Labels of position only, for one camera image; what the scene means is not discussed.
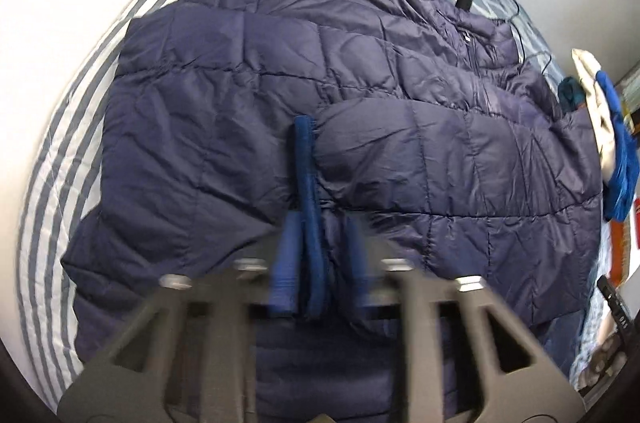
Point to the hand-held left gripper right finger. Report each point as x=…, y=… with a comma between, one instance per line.
x=356, y=263

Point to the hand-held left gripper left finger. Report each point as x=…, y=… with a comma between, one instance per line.
x=284, y=268

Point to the navy puffer jacket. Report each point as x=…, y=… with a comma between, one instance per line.
x=250, y=103

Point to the person's right hand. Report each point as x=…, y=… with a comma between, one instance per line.
x=604, y=355

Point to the blue and cream jacket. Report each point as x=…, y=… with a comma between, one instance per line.
x=617, y=118

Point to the teal cloth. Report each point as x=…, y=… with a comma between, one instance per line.
x=571, y=94

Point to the striped bed sheet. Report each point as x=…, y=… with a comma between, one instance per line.
x=60, y=153

